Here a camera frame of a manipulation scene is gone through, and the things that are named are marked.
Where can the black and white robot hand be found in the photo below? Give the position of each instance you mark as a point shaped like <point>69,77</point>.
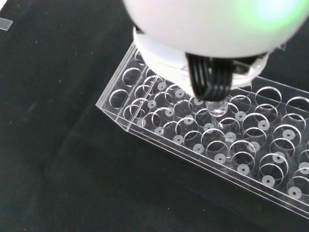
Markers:
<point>205,26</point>

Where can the clear acrylic test tube rack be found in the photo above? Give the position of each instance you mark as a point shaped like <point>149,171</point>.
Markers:
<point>241,154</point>

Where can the black bench cloth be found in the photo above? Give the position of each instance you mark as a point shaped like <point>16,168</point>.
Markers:
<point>48,145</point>

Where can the clear tape strip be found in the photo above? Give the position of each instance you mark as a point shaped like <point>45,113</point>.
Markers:
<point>5,24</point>

